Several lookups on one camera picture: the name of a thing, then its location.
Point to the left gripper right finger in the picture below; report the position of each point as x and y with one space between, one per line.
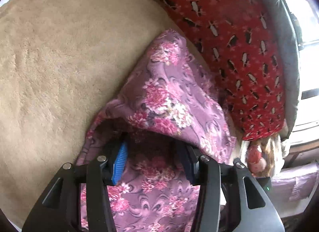
230 198

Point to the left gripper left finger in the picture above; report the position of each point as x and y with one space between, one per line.
59 206

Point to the purple floral fleece garment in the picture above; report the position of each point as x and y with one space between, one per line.
168 96

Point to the doll with red dress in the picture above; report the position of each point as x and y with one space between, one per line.
264 157

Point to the beige fleece blanket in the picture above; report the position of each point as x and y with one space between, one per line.
61 62

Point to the red patterned fabric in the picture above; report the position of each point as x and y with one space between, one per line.
236 39

